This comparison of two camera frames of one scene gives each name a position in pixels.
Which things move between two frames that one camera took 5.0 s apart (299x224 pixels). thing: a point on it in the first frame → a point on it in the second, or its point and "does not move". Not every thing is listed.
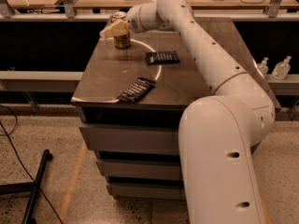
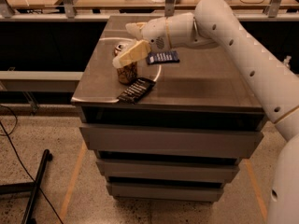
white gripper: x=135 y=20 → x=154 y=32
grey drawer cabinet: x=133 y=100 does not move
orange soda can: x=123 y=41 → x=127 y=74
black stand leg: x=30 y=187 does not move
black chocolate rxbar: x=137 y=91 does not move
